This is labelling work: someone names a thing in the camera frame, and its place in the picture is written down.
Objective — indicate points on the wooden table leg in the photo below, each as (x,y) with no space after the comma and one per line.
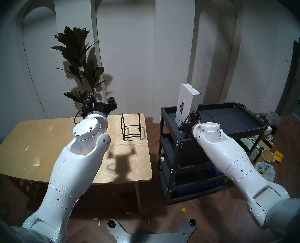
(138,197)

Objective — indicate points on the tall green potted plant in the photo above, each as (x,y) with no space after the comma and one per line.
(75,47)

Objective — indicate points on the round beige paper bucket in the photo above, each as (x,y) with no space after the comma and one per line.
(268,156)

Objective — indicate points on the white bagged trash bin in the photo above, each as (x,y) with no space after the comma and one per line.
(266,170)

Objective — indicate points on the black metal utility cart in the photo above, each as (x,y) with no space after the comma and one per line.
(231,118)

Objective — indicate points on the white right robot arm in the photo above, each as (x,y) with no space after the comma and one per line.
(238,164)

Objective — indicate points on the white plant tag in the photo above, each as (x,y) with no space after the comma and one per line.
(81,69)

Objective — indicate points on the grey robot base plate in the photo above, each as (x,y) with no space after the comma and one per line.
(150,236)

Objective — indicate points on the dark wooden door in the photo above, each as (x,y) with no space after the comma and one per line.
(293,80)

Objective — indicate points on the white green plastic bag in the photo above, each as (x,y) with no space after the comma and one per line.
(247,143)

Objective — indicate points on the yellow packet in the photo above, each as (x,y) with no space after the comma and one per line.
(278,156)

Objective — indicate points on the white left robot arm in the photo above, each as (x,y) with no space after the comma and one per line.
(74,169)

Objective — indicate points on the white statue of liberty book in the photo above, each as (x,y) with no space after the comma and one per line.
(188,100)

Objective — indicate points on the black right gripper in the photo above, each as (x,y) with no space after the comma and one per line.
(190,122)

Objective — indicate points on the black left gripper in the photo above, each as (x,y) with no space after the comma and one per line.
(99,107)

